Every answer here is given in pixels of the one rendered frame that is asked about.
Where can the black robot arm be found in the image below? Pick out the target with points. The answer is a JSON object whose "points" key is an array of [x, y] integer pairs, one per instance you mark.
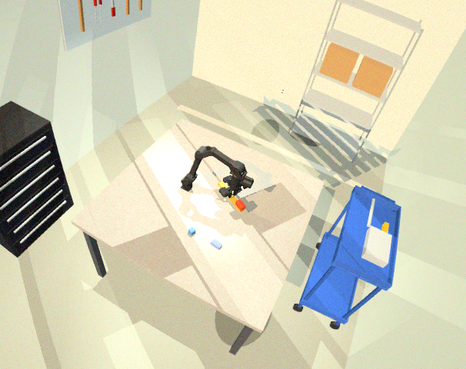
{"points": [[236, 168]]}

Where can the yellow bar with red block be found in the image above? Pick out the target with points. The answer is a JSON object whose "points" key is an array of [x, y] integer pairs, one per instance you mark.
{"points": [[237, 203]]}

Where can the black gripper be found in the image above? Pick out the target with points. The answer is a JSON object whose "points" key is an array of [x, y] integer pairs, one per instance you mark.
{"points": [[235, 188]]}

